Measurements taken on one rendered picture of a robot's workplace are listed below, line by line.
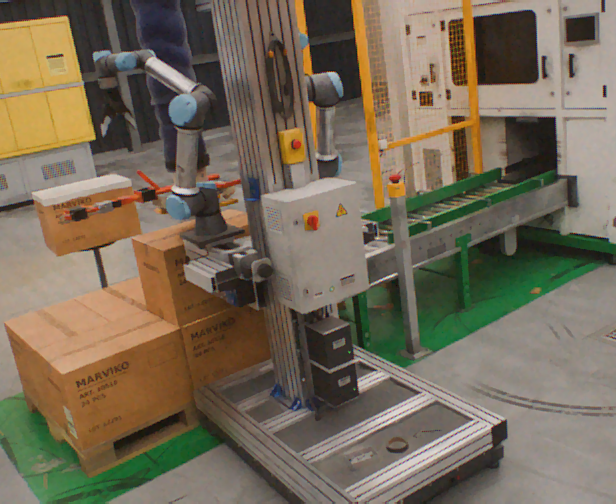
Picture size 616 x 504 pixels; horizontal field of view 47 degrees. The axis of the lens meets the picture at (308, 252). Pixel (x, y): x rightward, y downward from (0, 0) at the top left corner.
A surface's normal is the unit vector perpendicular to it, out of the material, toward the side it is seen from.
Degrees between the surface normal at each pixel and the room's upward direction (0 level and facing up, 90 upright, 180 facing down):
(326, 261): 91
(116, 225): 90
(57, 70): 90
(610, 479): 0
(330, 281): 90
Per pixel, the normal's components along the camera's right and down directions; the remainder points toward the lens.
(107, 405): 0.60, 0.16
